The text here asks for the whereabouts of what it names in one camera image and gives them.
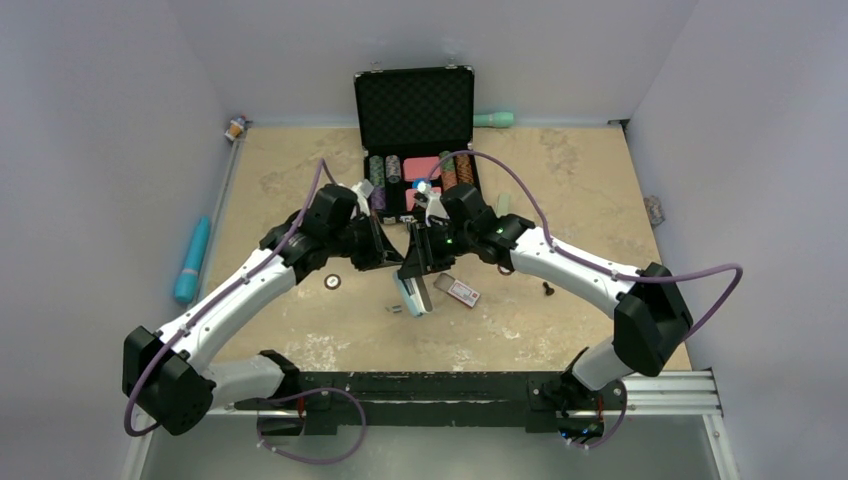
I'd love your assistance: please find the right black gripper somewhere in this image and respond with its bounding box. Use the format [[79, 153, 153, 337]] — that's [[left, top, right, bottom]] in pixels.
[[400, 219, 475, 279]]

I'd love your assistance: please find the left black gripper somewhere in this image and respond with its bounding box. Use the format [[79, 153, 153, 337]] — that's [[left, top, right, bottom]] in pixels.
[[327, 209, 405, 272]]

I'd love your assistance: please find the light blue stapler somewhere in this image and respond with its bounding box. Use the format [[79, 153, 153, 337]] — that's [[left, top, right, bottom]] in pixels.
[[393, 272, 433, 317]]

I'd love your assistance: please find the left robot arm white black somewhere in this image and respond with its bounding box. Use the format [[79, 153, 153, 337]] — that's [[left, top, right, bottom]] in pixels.
[[121, 180, 403, 436]]

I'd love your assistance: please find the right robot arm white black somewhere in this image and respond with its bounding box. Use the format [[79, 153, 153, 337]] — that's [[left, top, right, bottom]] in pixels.
[[396, 184, 693, 407]]

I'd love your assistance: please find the red white staple box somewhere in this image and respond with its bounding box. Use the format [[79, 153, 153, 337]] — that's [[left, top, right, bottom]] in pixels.
[[433, 273, 480, 308]]

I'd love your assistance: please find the poker chip near left gripper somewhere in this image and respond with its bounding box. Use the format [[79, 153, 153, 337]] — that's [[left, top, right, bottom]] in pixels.
[[324, 274, 342, 290]]

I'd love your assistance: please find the black poker chip case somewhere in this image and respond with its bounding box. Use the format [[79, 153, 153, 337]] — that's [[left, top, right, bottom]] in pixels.
[[353, 65, 475, 178]]

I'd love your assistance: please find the mint green flashlight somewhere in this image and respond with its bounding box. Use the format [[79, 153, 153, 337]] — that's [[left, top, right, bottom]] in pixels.
[[473, 112, 515, 129]]

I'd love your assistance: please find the small orange bottle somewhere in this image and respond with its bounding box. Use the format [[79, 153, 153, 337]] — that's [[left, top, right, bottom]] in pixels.
[[224, 115, 249, 142]]

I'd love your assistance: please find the blue cylinder tool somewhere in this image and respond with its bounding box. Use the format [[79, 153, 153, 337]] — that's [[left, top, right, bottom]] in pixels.
[[173, 216, 211, 305]]

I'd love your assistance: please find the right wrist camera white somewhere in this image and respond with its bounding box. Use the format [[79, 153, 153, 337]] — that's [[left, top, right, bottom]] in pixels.
[[414, 182, 448, 226]]

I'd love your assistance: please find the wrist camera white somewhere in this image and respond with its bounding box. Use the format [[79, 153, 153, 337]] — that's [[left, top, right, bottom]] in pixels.
[[414, 182, 448, 226], [351, 179, 374, 216]]

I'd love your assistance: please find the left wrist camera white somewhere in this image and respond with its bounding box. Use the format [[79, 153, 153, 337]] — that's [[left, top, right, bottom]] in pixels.
[[351, 179, 374, 216]]

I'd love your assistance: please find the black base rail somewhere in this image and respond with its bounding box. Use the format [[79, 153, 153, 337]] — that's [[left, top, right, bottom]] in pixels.
[[142, 368, 723, 439]]

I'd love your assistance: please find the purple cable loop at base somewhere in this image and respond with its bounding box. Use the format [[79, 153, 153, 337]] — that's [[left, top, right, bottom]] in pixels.
[[256, 384, 367, 466]]

